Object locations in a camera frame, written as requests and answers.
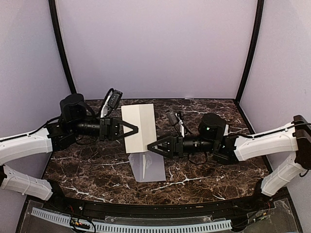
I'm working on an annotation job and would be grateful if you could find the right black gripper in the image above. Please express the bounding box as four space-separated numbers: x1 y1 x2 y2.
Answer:
147 132 217 160

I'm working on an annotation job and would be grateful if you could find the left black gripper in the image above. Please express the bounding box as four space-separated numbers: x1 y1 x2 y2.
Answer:
70 116 138 142

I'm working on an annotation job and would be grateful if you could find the grey envelope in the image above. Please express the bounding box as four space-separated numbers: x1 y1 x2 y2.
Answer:
128 151 166 183

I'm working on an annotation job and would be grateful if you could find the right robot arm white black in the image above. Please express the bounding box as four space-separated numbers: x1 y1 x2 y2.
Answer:
147 113 311 211

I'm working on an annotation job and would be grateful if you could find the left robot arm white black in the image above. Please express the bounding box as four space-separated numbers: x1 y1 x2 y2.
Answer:
0 89 138 212

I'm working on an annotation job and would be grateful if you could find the white sticker sheet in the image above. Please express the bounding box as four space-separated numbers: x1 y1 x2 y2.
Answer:
224 124 229 136

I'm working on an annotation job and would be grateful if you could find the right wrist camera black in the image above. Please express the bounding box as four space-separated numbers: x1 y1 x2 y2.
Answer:
166 110 179 126

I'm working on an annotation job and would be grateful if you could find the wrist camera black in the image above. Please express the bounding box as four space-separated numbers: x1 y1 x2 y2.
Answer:
108 90 123 109
166 110 179 126

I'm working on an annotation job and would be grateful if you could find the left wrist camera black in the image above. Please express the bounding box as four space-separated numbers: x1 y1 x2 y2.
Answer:
108 90 123 109

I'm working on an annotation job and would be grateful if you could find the black front table rail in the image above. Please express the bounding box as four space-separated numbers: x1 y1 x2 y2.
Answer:
49 197 256 219

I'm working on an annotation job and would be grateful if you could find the white slotted cable duct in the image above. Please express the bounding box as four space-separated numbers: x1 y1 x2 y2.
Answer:
31 207 232 233

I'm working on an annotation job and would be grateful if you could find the left black frame post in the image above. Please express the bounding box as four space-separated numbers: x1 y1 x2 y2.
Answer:
48 0 77 94

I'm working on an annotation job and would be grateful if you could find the black frame post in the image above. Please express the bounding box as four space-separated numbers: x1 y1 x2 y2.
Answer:
48 0 77 94
235 0 264 105

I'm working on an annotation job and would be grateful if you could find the right black frame post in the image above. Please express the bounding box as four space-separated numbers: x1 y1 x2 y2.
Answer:
235 0 264 105

